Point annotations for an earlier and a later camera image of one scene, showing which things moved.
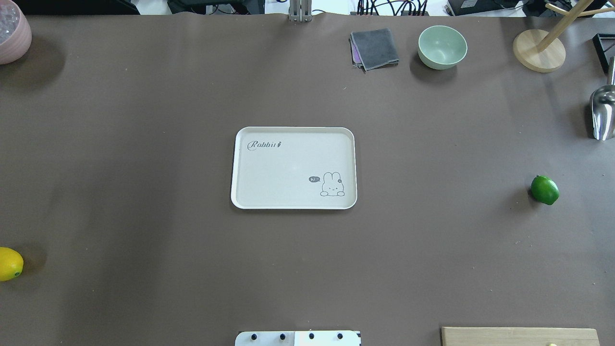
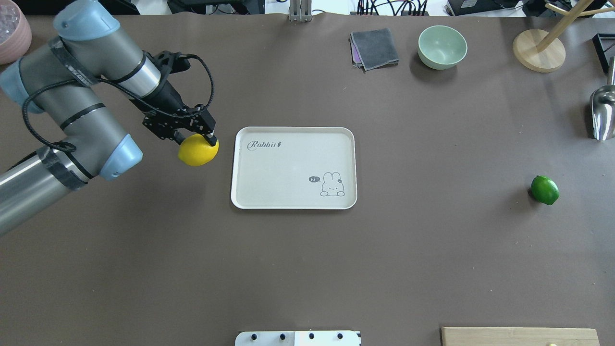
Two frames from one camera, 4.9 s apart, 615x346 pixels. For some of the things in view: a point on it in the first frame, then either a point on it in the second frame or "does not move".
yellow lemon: [11, 264] to [196, 150]
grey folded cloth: [371, 49] does not move
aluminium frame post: [300, 10] does not move
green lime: [545, 190] does not move
